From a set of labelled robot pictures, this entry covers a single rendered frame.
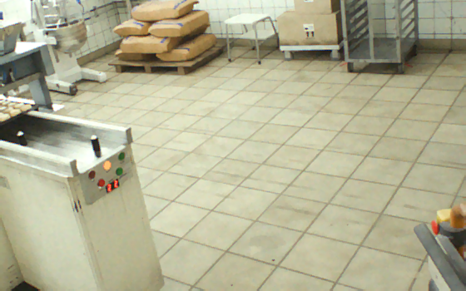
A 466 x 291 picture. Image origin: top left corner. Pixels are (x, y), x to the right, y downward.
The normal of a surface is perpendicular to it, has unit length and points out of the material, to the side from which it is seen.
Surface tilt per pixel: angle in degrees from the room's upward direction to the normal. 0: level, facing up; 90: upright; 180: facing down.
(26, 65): 90
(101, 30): 90
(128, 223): 90
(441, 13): 90
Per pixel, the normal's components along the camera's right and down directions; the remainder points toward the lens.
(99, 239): 0.75, 0.12
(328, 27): -0.50, 0.41
